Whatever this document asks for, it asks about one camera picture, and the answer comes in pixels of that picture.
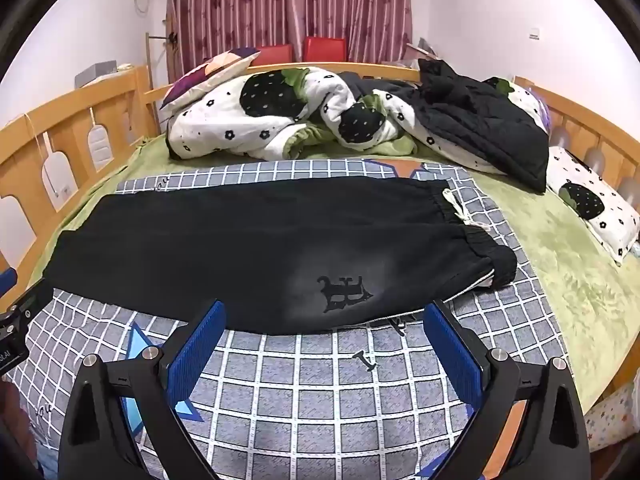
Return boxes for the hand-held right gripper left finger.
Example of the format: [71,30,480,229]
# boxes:
[59,299,226,480]

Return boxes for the black pants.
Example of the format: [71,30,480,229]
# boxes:
[42,176,518,335]

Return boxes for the grey grid patterned sheet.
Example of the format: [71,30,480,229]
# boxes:
[10,157,571,480]

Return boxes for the pink striped floral curtain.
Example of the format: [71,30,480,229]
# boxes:
[166,0,413,83]

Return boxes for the white strawberry print quilt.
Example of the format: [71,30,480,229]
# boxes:
[165,66,551,176]

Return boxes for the white strawberry print pillow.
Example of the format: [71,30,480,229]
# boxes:
[545,146,640,266]

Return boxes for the wooden bed frame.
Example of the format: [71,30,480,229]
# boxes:
[0,60,640,306]

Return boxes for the star printed cloth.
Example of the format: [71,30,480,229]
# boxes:
[582,385,640,453]

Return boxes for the black jacket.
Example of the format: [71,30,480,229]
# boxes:
[350,58,551,193]

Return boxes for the green fleece bed sheet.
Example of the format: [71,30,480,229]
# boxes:
[30,132,640,413]

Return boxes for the purple patterned pillow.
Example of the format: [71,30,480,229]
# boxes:
[160,48,261,111]

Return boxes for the red chair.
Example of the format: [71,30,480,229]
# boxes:
[302,36,346,63]
[255,45,293,64]

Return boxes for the wooden rack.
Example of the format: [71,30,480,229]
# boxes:
[144,32,181,92]

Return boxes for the light purple pillow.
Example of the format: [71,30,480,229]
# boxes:
[530,85,557,132]

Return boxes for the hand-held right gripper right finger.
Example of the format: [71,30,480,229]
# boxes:
[424,299,591,480]

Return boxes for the grey box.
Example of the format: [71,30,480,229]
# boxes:
[75,60,119,89]

